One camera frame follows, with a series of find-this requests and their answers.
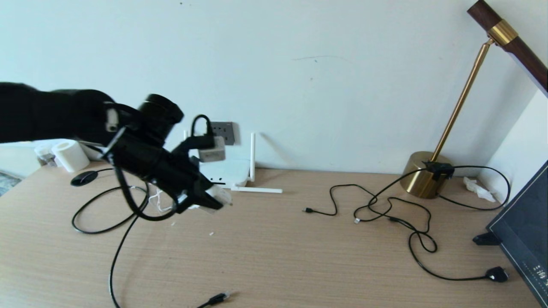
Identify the crumpled white tissue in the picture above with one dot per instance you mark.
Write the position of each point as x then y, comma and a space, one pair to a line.
477, 188

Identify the black lamp switch box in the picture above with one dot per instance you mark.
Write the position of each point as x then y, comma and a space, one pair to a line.
439, 170

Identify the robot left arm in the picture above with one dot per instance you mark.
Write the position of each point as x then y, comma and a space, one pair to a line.
43, 111

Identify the white toilet paper roll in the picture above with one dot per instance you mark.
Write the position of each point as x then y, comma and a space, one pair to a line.
72, 156

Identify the white power adapter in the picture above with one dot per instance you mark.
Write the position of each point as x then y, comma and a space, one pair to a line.
222, 194

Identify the brass desk lamp wooden head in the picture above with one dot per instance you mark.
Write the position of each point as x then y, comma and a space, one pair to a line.
421, 175

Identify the grey wall socket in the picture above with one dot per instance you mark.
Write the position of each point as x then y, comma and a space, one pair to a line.
228, 132

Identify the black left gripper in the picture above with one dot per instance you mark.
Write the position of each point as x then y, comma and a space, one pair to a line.
184, 179

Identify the small clear jar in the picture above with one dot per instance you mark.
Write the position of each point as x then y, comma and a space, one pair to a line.
44, 153

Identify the white router with antennas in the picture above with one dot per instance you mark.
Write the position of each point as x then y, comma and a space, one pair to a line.
239, 171

